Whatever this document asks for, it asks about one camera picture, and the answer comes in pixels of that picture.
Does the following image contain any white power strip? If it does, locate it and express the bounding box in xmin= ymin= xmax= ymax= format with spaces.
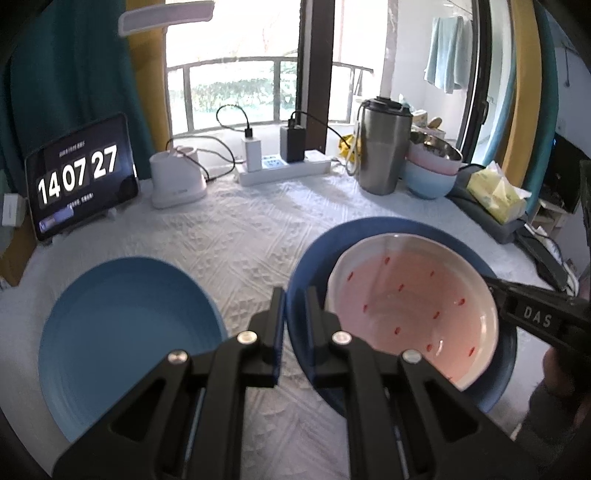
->
xmin=235 ymin=150 xmax=332 ymax=187

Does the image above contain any tablet showing clock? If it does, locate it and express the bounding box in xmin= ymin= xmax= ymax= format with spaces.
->
xmin=25 ymin=113 xmax=139 ymax=243

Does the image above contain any dark power bank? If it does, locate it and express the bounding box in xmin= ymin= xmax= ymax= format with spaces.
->
xmin=280 ymin=119 xmax=307 ymax=163

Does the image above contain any pink strawberry pattern plate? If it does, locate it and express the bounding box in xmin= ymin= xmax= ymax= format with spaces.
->
xmin=325 ymin=233 xmax=500 ymax=391

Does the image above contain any white textured tablecloth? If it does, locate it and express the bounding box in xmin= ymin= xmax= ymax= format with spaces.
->
xmin=1 ymin=173 xmax=540 ymax=479

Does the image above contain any black charging cable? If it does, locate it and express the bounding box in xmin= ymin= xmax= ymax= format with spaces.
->
xmin=164 ymin=103 xmax=352 ymax=183

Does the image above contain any steel travel tumbler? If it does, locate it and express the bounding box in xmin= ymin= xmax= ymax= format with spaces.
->
xmin=353 ymin=97 xmax=413 ymax=196

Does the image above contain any yellow tissue pack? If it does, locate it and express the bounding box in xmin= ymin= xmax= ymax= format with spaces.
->
xmin=467 ymin=162 xmax=531 ymax=225

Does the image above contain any white charger adapter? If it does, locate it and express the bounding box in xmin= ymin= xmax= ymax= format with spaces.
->
xmin=243 ymin=137 xmax=263 ymax=172

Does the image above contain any light blue bowl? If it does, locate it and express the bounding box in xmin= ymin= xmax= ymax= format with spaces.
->
xmin=403 ymin=161 xmax=457 ymax=200

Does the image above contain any grey folded cloth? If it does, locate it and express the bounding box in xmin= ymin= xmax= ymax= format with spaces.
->
xmin=446 ymin=164 xmax=527 ymax=244

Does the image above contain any light blue plate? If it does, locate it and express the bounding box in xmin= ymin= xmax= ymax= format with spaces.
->
xmin=38 ymin=257 xmax=228 ymax=442

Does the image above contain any dark blue plate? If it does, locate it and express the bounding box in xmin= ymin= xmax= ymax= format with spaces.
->
xmin=284 ymin=216 xmax=518 ymax=413

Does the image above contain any white desk lamp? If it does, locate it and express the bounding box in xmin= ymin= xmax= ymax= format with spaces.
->
xmin=118 ymin=1 xmax=214 ymax=209

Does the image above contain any yellow plastic bag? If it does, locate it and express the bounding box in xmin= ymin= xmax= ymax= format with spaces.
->
xmin=339 ymin=134 xmax=356 ymax=160

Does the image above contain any yellow curtain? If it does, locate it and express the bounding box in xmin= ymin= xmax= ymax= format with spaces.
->
xmin=128 ymin=27 xmax=170 ymax=151

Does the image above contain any right hand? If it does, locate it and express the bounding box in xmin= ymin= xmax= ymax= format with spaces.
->
xmin=543 ymin=347 xmax=590 ymax=396

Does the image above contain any pink steel-lined bowl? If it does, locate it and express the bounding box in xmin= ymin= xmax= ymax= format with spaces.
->
xmin=407 ymin=131 xmax=463 ymax=176

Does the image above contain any teal curtain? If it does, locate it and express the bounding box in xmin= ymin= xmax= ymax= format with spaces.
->
xmin=1 ymin=1 xmax=155 ymax=194

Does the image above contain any light blue hanging towel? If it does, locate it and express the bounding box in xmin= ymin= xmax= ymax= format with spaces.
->
xmin=425 ymin=16 xmax=473 ymax=94

